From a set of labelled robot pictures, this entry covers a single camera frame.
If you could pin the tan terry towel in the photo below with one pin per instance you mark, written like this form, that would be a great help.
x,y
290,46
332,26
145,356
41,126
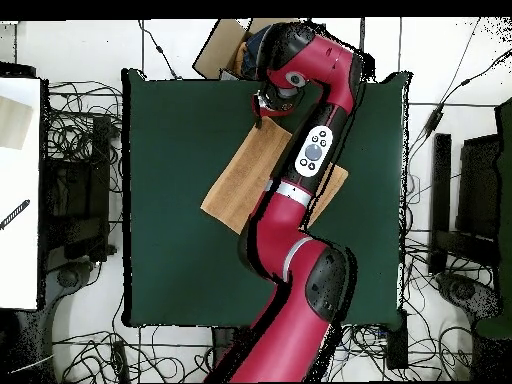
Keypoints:
x,y
244,184

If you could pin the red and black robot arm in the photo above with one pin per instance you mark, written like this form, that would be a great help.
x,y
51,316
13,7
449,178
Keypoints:
x,y
296,224

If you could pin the orange cloth item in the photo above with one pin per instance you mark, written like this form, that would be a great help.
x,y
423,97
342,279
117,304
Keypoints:
x,y
240,58

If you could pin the dark blue jeans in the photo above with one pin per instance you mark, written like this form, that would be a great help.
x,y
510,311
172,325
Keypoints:
x,y
251,56

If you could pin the brown cardboard box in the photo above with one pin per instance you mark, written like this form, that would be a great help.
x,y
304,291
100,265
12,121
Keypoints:
x,y
220,48

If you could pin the dark green table cloth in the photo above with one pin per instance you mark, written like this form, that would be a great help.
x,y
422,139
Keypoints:
x,y
180,260

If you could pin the black metal stand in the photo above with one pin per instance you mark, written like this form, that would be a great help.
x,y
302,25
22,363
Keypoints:
x,y
100,160

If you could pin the beige cardboard piece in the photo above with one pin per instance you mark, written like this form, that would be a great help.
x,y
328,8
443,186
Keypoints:
x,y
14,124

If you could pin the dark green fabric sheet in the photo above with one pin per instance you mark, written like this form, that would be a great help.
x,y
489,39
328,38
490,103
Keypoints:
x,y
506,200

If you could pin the white desk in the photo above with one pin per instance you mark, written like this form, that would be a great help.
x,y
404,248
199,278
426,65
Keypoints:
x,y
20,260

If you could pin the black metal frame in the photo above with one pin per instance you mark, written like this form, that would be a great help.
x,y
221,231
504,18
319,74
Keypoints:
x,y
478,184

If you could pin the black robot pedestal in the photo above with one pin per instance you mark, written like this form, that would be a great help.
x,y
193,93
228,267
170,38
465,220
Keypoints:
x,y
224,344

